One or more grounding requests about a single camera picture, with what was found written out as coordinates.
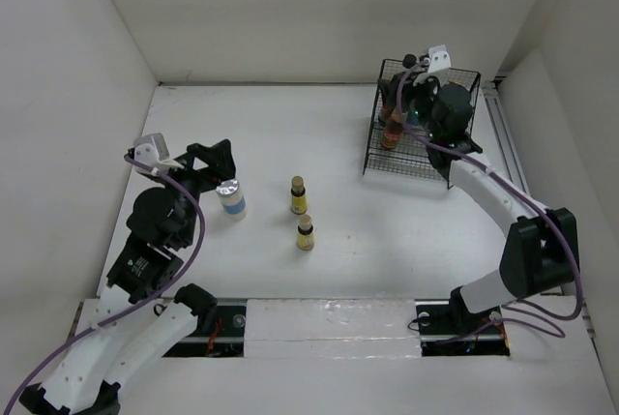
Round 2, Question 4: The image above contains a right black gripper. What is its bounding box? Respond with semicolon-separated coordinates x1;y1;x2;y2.
376;70;441;141

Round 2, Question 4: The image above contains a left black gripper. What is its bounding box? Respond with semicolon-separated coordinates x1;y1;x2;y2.
154;138;235;245

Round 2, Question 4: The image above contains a dark soy sauce bottle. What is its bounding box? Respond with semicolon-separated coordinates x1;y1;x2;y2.
377;54;417;125

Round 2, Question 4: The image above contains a silver-lid jar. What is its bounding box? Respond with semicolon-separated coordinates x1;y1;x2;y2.
216;179;247;221
406;112;420;126

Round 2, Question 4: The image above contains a small yellow bottle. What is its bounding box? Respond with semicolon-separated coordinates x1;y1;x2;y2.
291;175;308;215
296;214;314;251

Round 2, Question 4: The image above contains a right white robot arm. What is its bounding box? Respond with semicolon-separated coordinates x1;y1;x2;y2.
377;70;583;338

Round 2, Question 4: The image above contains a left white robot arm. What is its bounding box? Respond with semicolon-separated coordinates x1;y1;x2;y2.
4;133;236;414

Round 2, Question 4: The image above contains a black wire rack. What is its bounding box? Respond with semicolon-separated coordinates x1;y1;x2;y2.
364;59;482;180

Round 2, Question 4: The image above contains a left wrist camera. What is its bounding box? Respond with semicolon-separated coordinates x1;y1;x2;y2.
127;133;183;173

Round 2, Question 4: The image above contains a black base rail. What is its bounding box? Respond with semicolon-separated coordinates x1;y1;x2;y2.
166;299;509;360

